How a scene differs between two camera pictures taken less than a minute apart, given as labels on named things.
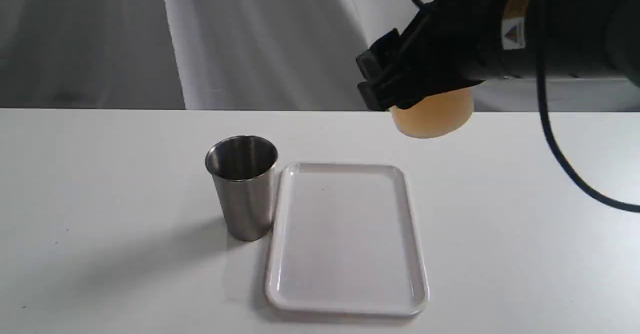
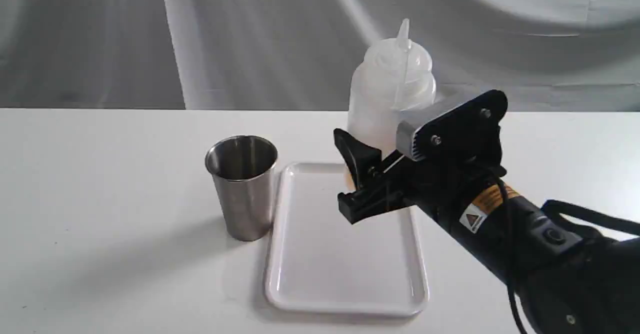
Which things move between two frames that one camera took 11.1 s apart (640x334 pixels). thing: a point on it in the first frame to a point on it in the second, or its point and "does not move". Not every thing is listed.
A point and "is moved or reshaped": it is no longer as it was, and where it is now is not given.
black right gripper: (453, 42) to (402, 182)
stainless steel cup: (243, 167) does not move
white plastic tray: (344, 239) does not move
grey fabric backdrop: (226, 42) does not move
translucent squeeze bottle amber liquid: (436, 116) is moved or reshaped
